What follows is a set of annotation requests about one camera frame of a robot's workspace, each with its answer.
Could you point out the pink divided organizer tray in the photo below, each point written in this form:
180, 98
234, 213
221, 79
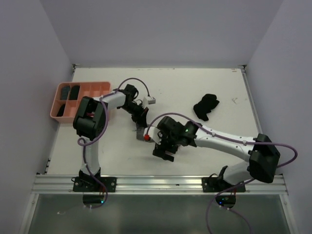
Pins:
89, 89

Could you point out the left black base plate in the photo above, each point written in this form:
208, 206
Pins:
95, 184

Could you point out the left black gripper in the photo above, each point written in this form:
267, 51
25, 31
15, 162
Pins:
141, 117

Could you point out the grey striped underwear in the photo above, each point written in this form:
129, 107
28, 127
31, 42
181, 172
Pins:
141, 132
64, 92

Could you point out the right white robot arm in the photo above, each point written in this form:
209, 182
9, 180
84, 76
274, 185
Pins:
259, 156

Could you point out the aluminium mounting rail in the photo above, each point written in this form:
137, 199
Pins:
150, 185

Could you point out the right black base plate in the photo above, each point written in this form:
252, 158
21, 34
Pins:
214, 183

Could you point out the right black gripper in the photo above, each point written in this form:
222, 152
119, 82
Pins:
160, 149

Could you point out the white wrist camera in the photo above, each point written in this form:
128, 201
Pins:
147, 100
150, 134

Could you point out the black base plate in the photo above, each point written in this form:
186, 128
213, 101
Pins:
214, 183
95, 184

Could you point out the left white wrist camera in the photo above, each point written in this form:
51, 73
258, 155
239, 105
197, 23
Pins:
147, 100

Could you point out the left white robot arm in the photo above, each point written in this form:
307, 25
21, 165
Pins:
91, 122

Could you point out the grey striped rolled underwear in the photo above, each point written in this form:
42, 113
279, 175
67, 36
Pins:
64, 92

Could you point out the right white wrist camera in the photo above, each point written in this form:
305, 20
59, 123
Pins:
150, 134

